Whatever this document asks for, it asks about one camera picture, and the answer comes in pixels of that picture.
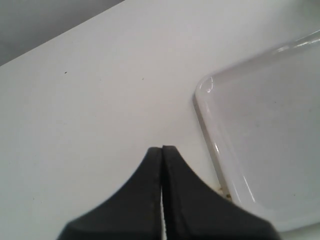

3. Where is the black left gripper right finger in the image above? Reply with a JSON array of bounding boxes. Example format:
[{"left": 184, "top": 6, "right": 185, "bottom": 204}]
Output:
[{"left": 161, "top": 146, "right": 281, "bottom": 240}]

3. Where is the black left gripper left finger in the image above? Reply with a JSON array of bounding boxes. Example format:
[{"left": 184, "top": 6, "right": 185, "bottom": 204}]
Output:
[{"left": 58, "top": 147, "right": 162, "bottom": 240}]

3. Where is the white plastic tray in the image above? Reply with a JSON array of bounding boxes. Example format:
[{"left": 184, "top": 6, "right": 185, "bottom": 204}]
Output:
[{"left": 194, "top": 31, "right": 320, "bottom": 232}]

